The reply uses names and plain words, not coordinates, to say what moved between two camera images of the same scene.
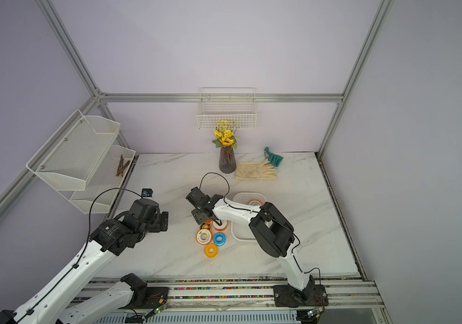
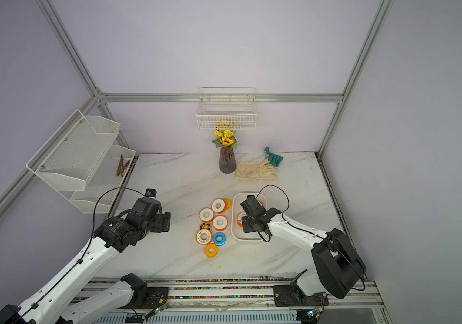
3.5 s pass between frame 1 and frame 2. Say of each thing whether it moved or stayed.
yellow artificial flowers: stayed
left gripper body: stayed
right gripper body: moved
